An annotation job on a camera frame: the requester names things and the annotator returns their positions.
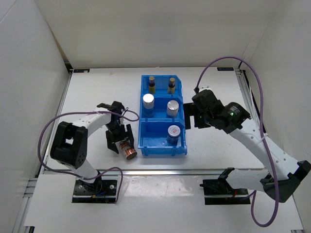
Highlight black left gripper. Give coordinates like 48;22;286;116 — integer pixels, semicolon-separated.
105;121;133;153

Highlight blue-label silver-lid shaker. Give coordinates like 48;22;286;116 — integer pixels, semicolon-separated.
167;100;179;118
143;94;155;117

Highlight white-lid spice jar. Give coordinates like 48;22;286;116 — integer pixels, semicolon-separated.
118;139;137;160
167;125;181;145

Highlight yellow-label small brown bottle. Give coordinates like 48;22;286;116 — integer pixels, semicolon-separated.
148;76;156;94
167;77;175;94

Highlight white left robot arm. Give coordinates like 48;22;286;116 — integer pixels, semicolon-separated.
50;101;137;194

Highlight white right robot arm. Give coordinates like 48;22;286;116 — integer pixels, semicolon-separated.
183;89;311;203

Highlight blue three-compartment plastic bin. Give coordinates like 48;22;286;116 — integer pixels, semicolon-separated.
138;75;187;156

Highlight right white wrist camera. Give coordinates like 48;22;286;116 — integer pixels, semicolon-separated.
199;85;210;91

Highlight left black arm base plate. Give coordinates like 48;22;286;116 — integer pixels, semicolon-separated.
71;177;118;204

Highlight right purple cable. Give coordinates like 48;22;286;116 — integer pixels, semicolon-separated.
193;56;279;227

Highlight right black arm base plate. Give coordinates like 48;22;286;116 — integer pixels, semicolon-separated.
199;179;251;205

